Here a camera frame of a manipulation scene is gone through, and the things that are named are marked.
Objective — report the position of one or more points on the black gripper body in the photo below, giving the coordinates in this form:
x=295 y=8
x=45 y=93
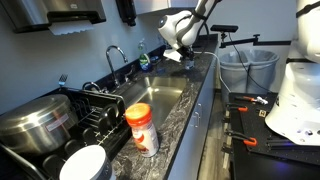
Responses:
x=187 y=52

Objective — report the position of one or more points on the clear hand sanitizer pump bottle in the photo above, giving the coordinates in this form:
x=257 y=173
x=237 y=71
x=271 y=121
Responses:
x=189 y=65

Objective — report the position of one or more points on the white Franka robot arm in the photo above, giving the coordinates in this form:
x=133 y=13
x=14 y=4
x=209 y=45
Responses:
x=296 y=100

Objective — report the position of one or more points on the green dish soap bottle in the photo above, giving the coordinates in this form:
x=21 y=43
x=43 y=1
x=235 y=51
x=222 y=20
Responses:
x=144 y=61

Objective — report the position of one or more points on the grey trash can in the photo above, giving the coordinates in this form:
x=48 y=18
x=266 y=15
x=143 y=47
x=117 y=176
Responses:
x=233 y=73
x=263 y=70

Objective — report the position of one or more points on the stainless steel sink basin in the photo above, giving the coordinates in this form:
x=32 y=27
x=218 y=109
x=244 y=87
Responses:
x=156 y=96

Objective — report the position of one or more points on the grey trash bin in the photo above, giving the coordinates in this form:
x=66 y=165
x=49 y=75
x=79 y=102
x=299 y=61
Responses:
x=245 y=68

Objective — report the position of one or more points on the orange-tipped black clamp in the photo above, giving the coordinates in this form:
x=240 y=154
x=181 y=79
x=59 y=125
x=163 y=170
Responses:
x=238 y=107
x=246 y=140

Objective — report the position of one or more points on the tall chrome gooseneck faucet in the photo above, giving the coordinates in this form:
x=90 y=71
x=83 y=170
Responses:
x=111 y=66

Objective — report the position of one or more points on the white counter cabinet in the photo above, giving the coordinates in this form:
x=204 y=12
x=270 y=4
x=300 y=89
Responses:
x=190 y=143

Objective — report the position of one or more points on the orange-lid creamer container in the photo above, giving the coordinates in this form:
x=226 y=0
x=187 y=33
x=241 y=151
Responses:
x=145 y=133

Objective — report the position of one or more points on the black cup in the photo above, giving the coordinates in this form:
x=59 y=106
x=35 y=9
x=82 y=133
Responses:
x=89 y=136
x=108 y=116
x=53 y=165

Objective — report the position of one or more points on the small chrome faucet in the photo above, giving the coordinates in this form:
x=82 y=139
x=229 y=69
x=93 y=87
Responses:
x=91 y=85

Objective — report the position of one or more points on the black dish rack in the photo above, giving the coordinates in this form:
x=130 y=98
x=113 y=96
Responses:
x=90 y=106

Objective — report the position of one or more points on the black robot cart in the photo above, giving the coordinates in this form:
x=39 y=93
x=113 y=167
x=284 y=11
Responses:
x=253 y=166

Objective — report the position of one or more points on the paper towel dispenser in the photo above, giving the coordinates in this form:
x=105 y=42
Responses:
x=33 y=13

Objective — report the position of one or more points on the stainless steel pot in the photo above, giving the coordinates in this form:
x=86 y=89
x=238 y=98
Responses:
x=33 y=123

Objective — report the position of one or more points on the black stereo camera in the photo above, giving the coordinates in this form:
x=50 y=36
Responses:
x=224 y=28

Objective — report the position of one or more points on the white wall cabinet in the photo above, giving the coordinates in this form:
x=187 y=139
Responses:
x=160 y=5

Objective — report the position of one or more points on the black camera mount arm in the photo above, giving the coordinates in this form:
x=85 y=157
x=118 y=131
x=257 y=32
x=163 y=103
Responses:
x=246 y=41

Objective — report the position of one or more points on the black wall soap dispenser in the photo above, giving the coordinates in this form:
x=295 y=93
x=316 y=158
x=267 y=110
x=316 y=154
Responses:
x=127 y=11

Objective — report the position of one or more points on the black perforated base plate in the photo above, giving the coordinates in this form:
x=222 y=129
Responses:
x=256 y=133

